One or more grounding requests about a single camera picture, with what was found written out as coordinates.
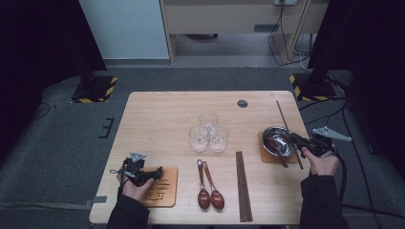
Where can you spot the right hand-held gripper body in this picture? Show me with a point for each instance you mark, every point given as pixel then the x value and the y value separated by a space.
pixel 321 146

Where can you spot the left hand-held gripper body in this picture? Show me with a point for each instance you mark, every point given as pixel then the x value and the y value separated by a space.
pixel 133 168

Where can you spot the stainless steel bowl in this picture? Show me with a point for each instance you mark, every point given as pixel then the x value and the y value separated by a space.
pixel 283 135

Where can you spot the dark red wooden spoon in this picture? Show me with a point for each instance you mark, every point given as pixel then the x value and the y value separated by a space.
pixel 218 200
pixel 273 144
pixel 204 200

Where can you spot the single dark chopstick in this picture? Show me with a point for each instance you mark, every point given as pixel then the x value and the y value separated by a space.
pixel 282 114

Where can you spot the person's left hand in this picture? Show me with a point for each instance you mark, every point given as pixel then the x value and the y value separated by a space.
pixel 135 191

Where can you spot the person's right hand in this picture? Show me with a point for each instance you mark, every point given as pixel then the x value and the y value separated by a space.
pixel 323 167

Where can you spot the grey floor strip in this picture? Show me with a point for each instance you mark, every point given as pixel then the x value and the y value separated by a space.
pixel 97 200

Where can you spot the black stand base striped edge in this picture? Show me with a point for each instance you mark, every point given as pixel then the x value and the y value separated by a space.
pixel 313 89
pixel 95 90

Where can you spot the clear drinking glass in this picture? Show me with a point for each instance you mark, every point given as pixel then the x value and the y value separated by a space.
pixel 208 120
pixel 198 138
pixel 218 139

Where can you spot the grey round table grommet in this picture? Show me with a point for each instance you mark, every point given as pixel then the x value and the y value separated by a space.
pixel 242 103

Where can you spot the bundle of dark wooden chopsticks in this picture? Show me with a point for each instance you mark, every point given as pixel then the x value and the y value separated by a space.
pixel 243 187

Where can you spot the black curtain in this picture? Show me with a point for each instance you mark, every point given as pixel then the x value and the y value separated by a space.
pixel 375 63
pixel 31 47

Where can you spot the white power strip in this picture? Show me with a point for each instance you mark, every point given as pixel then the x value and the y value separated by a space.
pixel 285 2

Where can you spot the white cabinet panel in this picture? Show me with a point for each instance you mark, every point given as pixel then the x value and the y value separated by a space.
pixel 127 28

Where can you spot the dark object under desk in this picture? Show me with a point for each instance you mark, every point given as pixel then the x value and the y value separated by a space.
pixel 202 36

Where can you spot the beige wooden desk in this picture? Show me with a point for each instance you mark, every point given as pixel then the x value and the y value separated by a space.
pixel 223 19

